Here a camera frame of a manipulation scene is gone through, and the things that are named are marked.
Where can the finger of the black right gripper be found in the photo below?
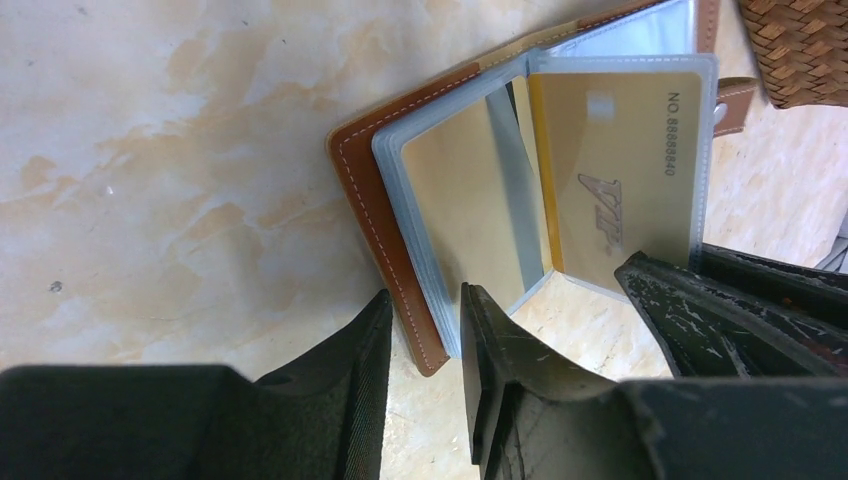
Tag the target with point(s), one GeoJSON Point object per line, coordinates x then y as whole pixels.
{"type": "Point", "coordinates": [819, 294]}
{"type": "Point", "coordinates": [708, 329]}

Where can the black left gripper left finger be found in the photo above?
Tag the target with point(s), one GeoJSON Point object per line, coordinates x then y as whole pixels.
{"type": "Point", "coordinates": [320, 416]}

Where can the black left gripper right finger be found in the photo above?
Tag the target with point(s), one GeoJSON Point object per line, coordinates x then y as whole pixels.
{"type": "Point", "coordinates": [534, 414]}

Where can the gold credit card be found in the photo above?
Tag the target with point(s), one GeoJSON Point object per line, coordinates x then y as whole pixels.
{"type": "Point", "coordinates": [478, 193]}
{"type": "Point", "coordinates": [621, 158]}

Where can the brown leather card holder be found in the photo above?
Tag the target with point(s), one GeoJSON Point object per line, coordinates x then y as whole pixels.
{"type": "Point", "coordinates": [638, 36]}

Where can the woven wicker divided basket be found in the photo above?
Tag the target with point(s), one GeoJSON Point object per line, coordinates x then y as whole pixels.
{"type": "Point", "coordinates": [800, 48]}

